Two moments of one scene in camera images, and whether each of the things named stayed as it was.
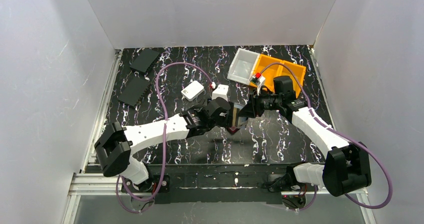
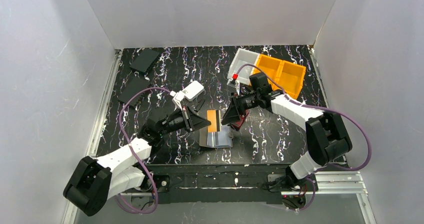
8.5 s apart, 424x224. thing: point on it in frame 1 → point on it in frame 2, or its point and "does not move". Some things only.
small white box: (220, 90) → (177, 98)
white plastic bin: (243, 66) does not move
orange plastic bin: (270, 73) does not move
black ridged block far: (145, 60) does not move
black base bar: (211, 184) does not move
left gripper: (227, 118) → (188, 120)
